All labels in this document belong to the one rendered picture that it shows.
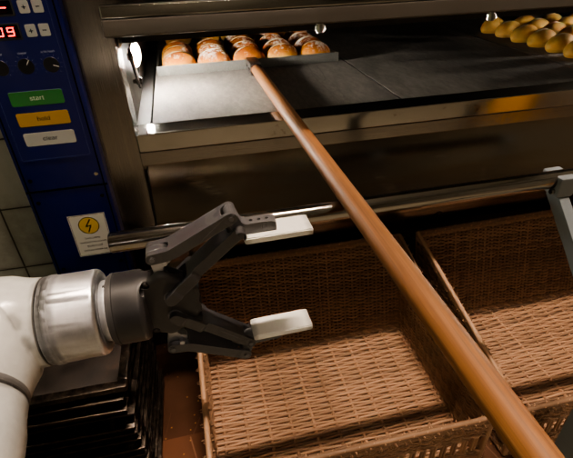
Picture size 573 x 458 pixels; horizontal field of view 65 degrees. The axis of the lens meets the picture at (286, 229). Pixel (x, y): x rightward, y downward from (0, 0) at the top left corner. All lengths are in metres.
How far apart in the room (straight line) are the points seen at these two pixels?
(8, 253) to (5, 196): 0.14
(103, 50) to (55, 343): 0.60
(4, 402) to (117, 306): 0.12
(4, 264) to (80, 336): 0.73
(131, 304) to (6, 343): 0.11
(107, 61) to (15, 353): 0.61
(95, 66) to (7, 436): 0.68
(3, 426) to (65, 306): 0.11
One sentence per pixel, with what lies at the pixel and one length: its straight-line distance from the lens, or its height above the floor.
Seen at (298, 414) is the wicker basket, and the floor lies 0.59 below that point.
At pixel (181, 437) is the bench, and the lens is 1.12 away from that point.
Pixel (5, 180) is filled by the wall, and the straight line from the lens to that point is 1.06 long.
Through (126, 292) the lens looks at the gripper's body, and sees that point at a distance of 0.46.
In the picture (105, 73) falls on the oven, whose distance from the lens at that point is 0.95.
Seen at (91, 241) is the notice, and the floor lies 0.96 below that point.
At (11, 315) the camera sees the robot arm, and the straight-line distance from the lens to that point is 0.48.
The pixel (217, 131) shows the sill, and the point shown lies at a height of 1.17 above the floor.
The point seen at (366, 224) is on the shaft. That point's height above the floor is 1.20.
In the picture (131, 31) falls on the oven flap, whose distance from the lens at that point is 0.78.
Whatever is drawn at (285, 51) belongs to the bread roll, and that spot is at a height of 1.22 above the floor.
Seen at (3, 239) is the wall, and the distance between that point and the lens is 1.14.
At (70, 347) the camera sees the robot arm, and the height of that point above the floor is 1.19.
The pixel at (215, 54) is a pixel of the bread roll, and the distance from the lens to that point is 1.43.
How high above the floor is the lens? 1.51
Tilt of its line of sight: 33 degrees down
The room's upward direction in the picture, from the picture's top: 2 degrees counter-clockwise
